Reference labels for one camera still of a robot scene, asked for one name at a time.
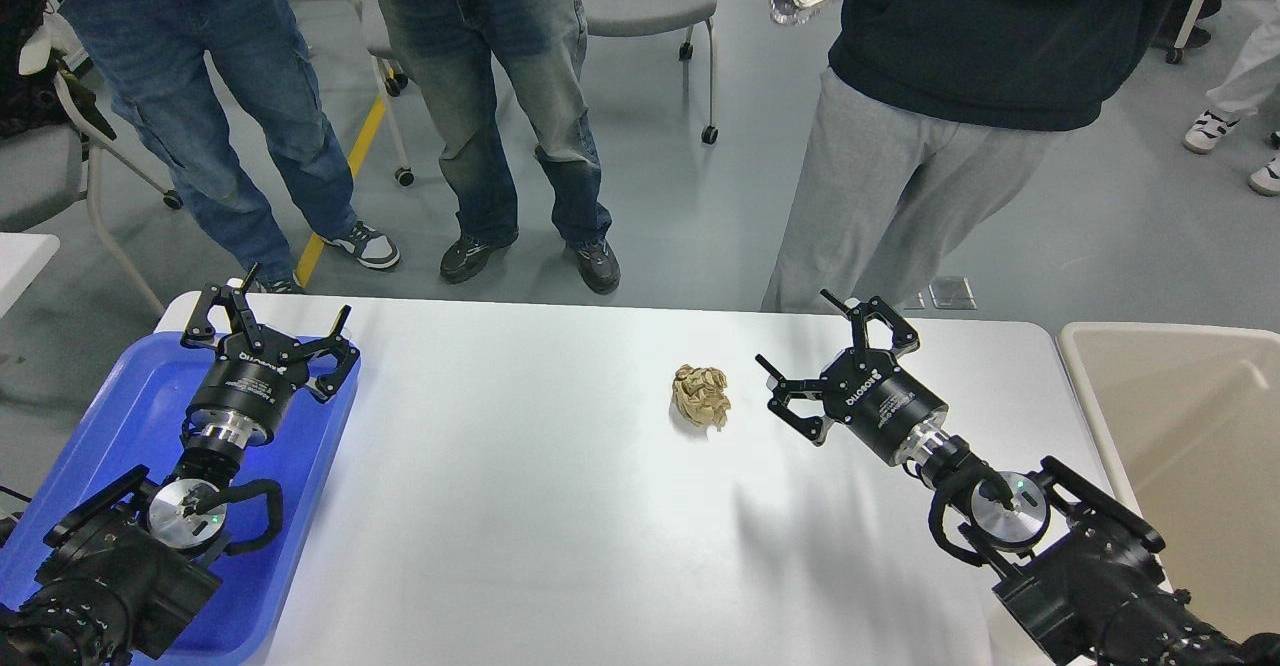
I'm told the person in white shoes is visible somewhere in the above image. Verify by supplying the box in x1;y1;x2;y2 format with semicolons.
1181;13;1279;155

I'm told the person in faded jeans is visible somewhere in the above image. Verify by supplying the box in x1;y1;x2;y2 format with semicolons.
348;0;622;295

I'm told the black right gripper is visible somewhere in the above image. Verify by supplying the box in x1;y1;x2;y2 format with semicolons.
755;289;948;467

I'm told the crumpled brown paper ball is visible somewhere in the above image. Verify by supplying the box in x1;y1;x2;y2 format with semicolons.
672;364;732;430

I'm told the person in grey sweatpants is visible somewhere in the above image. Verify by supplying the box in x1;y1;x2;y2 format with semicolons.
762;0;1172;313

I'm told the beige plastic bin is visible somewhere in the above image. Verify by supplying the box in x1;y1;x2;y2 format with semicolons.
1059;321;1279;640

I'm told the white side table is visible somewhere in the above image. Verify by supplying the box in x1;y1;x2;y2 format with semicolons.
0;232;60;318

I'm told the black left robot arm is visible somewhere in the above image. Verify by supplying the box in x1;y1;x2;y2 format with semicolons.
3;283;360;665

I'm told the blue plastic tray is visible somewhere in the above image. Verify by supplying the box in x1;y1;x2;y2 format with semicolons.
0;332;362;666

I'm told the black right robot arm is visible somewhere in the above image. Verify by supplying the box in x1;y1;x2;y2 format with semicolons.
764;297;1277;665

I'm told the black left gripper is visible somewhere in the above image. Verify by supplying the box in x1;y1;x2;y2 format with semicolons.
180;264;360;444

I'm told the person in blue jeans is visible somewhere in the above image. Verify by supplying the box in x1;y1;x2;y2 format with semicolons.
56;0;401;293

